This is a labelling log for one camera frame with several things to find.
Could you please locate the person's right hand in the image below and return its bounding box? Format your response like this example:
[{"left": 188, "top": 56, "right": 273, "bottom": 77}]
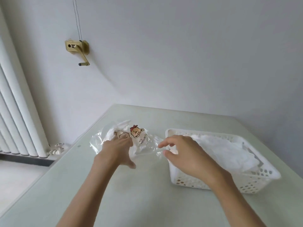
[{"left": 157, "top": 135, "right": 234, "bottom": 190}]

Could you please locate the person's left hand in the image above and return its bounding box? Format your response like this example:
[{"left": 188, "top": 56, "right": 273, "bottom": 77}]
[{"left": 93, "top": 136, "right": 137, "bottom": 170}]

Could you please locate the stack of white gloves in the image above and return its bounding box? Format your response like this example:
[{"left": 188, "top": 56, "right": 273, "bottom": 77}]
[{"left": 189, "top": 133, "right": 262, "bottom": 173}]

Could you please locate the clear bear-print plastic bag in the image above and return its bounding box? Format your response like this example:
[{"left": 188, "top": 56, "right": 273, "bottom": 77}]
[{"left": 89, "top": 120, "right": 166, "bottom": 163}]

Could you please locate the white perforated plastic basket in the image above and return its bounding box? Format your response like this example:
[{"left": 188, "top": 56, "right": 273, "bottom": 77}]
[{"left": 165, "top": 129, "right": 282, "bottom": 195}]

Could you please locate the person's left forearm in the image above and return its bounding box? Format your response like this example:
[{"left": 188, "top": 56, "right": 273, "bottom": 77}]
[{"left": 56, "top": 160, "right": 118, "bottom": 227}]

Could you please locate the white radiator valve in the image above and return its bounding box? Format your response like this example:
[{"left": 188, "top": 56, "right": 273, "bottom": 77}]
[{"left": 48, "top": 142, "right": 67, "bottom": 156}]

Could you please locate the white column radiator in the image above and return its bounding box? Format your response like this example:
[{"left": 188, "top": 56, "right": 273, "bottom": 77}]
[{"left": 0, "top": 6, "right": 49, "bottom": 158}]

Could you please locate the brass wall crank winch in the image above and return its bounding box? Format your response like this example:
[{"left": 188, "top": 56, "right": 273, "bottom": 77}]
[{"left": 65, "top": 39, "right": 91, "bottom": 67}]

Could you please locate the thin steel winch cable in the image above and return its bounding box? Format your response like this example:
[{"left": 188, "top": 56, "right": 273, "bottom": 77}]
[{"left": 72, "top": 0, "right": 83, "bottom": 42}]

